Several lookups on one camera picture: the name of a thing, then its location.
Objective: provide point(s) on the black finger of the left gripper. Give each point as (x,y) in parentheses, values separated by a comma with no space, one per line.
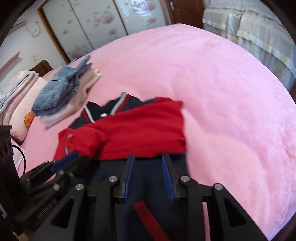
(64,159)

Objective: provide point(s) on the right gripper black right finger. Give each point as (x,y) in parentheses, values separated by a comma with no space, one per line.
(227,218)

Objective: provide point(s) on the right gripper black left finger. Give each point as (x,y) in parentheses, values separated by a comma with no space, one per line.
(88,213)

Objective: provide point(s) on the navy and red varsity jacket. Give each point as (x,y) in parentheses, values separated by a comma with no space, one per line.
(148,130)

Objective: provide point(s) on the pink pillow with orange print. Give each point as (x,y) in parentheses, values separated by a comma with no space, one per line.
(22,117)

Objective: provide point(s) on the folded blue denim garment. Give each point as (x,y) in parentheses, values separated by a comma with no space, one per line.
(60,89)

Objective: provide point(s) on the pink fleece bed blanket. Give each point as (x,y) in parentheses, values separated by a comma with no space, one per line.
(239,118)

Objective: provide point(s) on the folded cream pink sweater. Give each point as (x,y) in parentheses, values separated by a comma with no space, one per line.
(87,80)

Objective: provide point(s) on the folded floral quilt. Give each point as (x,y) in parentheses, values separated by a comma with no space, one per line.
(16,85)

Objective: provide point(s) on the dark wooden headboard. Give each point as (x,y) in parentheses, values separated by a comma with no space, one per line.
(42,68)

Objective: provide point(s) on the floral sliding wardrobe doors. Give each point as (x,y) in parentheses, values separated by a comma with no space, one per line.
(78,27)

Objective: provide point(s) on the brown wooden door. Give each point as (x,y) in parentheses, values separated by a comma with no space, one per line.
(188,12)

